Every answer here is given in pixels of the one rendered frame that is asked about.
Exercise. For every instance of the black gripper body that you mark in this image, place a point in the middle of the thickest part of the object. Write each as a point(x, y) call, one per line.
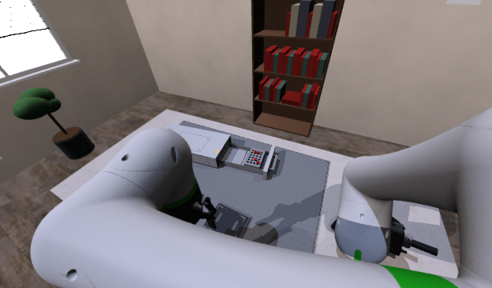
point(195, 217)

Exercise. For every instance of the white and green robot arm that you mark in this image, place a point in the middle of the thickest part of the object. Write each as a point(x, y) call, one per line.
point(124, 228)

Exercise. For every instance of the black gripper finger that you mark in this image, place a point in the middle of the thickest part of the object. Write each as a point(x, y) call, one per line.
point(210, 215)

